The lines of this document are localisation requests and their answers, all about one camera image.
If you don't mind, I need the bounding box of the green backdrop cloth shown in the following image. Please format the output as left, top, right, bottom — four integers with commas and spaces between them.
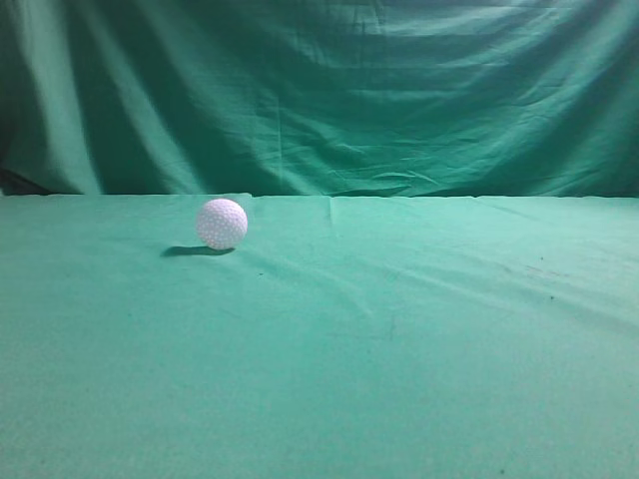
1, 1, 638, 197

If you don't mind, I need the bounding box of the white dimpled golf ball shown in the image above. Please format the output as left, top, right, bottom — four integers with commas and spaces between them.
196, 199, 249, 250

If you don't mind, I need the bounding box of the green table cloth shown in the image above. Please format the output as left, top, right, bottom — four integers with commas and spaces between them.
1, 196, 638, 478

